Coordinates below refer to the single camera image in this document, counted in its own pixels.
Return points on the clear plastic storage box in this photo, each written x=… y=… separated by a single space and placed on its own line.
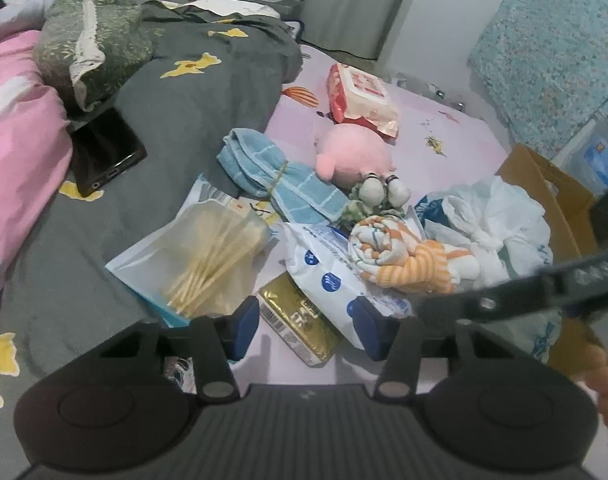
x=591 y=155

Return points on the pink printed bed sheet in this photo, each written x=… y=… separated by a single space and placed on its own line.
x=449 y=150

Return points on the red wet wipes pack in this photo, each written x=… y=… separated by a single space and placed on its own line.
x=361 y=92

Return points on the brown cardboard box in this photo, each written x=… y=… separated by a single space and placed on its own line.
x=544 y=185

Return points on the pink plush toy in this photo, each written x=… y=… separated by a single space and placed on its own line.
x=354 y=152

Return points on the orange striped towel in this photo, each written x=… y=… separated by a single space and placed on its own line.
x=409 y=260

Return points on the grey curtain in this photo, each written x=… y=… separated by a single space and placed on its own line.
x=334 y=0

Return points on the grey duvet with yellow print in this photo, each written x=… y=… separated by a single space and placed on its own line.
x=184 y=110

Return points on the white plastic bag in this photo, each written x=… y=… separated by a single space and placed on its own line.
x=494 y=220

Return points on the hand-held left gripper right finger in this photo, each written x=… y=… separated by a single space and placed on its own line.
x=371 y=331

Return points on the green leaf-print pillow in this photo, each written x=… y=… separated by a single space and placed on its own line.
x=99 y=35

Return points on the pink blanket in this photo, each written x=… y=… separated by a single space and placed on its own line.
x=19 y=125

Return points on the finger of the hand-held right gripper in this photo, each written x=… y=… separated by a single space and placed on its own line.
x=514 y=297

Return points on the white blue wet wipes pack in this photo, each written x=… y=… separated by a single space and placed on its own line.
x=324 y=270

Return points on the blue checked towel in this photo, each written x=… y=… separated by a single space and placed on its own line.
x=264 y=170

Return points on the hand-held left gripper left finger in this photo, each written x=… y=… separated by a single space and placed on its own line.
x=240 y=326

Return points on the gold foil packet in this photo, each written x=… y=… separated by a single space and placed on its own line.
x=296 y=317

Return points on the lavender cloth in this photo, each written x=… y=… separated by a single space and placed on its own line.
x=16 y=15

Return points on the white black striped socks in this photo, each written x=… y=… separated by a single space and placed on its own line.
x=384 y=191

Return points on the black phone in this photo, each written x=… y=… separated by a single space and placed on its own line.
x=106 y=152

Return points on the clear bag of cotton swabs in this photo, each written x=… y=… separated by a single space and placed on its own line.
x=204 y=255

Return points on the small metal objects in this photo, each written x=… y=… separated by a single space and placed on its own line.
x=451 y=99

